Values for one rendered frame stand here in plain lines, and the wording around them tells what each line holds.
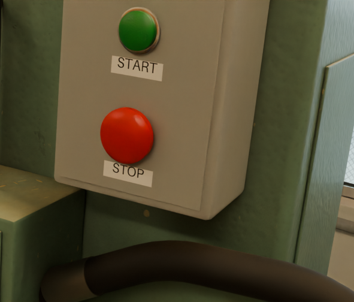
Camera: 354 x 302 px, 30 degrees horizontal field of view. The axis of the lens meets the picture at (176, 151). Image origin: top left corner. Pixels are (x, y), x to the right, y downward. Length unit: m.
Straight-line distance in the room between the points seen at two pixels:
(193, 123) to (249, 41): 0.05
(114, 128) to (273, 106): 0.10
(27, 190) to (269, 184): 0.16
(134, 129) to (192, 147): 0.03
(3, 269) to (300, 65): 0.21
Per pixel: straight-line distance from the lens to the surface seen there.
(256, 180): 0.40
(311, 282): 0.37
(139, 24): 0.34
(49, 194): 0.43
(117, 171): 0.36
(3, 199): 0.42
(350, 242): 1.91
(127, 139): 0.34
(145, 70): 0.35
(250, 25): 0.35
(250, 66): 0.36
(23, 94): 0.47
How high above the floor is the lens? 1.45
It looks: 16 degrees down
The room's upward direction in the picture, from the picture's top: 6 degrees clockwise
